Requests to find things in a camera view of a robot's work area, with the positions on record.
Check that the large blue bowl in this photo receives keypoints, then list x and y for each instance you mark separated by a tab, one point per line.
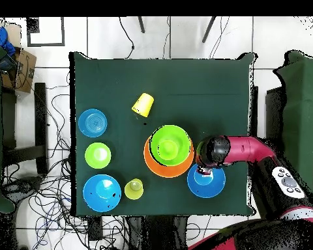
208	188
99	198

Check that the large orange bowl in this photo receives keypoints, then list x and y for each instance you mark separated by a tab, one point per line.
167	172

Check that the green cup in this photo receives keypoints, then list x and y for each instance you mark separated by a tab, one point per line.
167	149

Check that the large green bowl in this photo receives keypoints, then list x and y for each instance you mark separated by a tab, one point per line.
169	132

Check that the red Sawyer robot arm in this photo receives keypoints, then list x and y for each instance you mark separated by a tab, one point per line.
250	148

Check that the pale translucent yellow cup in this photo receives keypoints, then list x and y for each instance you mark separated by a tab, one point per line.
133	192

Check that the black stand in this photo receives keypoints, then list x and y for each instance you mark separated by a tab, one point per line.
156	234

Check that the dark green table cloth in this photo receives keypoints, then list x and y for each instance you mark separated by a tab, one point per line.
159	78

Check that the small green bowl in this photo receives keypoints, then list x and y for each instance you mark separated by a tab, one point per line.
92	156

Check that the small blue bowl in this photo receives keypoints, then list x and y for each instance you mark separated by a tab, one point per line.
92	123

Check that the black power strip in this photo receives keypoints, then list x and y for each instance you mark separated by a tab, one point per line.
95	229

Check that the black tripod leg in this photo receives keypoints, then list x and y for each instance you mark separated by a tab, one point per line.
141	24
208	28

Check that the printed cardboard box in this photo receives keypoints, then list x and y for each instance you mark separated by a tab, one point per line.
27	70

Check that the blue bag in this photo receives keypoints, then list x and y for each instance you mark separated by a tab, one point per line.
1	37

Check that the black chair frame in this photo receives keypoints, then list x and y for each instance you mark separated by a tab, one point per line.
40	117

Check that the black square floor frame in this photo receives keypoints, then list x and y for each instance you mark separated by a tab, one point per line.
32	27

